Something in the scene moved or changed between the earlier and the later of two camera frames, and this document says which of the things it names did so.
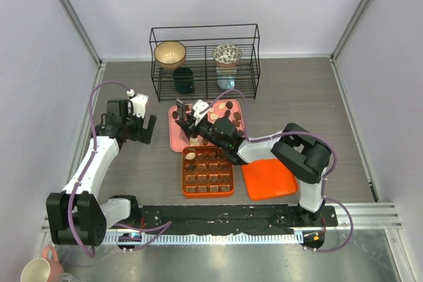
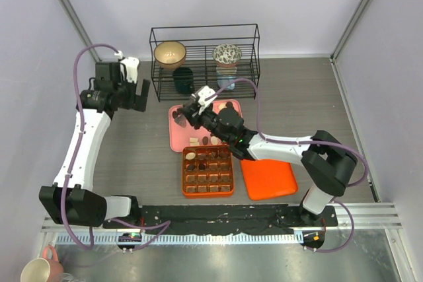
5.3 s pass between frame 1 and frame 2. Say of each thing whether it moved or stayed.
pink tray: stayed
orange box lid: stayed
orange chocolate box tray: stayed
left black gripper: moved
